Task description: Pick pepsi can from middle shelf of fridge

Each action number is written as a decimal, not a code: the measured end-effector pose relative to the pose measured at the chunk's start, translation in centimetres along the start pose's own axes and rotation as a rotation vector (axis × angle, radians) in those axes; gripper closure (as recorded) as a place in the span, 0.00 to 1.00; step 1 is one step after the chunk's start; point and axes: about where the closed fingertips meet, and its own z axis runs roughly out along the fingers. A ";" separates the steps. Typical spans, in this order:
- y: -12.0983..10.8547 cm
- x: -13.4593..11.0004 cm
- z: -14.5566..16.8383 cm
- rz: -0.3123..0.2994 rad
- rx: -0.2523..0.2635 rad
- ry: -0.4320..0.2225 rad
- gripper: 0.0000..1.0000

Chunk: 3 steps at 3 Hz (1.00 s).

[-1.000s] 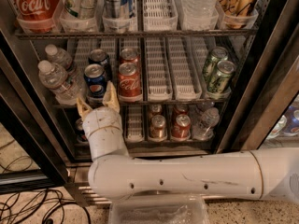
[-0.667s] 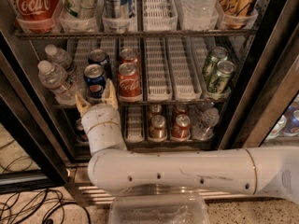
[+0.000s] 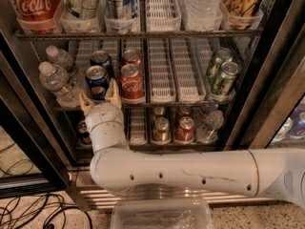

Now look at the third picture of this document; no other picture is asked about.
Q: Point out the green soda can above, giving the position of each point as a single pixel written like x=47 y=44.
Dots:
x=219 y=57
x=225 y=78

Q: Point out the rear bottom orange can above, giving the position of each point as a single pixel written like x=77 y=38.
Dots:
x=158 y=112

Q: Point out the cans behind right door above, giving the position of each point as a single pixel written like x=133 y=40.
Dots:
x=294 y=126

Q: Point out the bottom red coca-cola can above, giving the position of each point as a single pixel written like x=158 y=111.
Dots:
x=184 y=130

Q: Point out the blue white label bottle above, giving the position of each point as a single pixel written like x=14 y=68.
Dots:
x=121 y=9

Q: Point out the large red coca-cola bottle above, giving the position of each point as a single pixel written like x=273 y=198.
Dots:
x=39 y=16

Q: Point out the rear bottom red can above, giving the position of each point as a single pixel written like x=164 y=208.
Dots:
x=183 y=111

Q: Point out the bottom shelf pepsi can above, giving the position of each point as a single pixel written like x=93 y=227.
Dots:
x=83 y=133

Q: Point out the front green soda can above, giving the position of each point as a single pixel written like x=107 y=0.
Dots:
x=225 y=78

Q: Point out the rear clear water bottle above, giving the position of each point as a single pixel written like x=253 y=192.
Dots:
x=61 y=58

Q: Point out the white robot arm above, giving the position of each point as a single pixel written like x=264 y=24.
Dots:
x=277 y=173

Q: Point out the rear green soda can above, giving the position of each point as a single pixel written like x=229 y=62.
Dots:
x=219 y=57

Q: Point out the red coca-cola can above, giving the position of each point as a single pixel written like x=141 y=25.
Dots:
x=131 y=80
x=184 y=130
x=132 y=56

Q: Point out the front clear water bottle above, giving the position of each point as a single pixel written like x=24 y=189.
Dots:
x=64 y=87

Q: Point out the bottom orange soda can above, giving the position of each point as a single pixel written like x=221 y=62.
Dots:
x=160 y=131

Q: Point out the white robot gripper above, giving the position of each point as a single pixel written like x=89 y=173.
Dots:
x=102 y=114

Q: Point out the clear plastic bin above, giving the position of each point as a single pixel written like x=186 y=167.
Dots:
x=169 y=213

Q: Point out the green label soda bottle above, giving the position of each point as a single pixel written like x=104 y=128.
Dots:
x=81 y=9

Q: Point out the front red coca-cola can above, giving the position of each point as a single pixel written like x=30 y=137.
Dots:
x=131 y=80

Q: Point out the rear red coca-cola can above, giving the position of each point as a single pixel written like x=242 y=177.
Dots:
x=132 y=56

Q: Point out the bottom shelf water bottle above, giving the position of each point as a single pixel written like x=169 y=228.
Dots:
x=207 y=131

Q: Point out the golden tea bottle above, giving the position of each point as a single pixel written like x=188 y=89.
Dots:
x=241 y=14

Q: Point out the blue pepsi can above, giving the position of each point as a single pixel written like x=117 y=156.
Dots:
x=98 y=81
x=102 y=58

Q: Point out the left black fridge door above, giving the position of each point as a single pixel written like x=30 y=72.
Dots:
x=29 y=165

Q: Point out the right glass fridge door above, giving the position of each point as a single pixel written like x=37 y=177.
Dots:
x=274 y=79

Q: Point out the stainless steel fridge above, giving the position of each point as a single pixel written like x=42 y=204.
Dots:
x=175 y=60

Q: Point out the clear top shelf water bottle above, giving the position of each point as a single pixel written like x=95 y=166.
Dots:
x=203 y=0

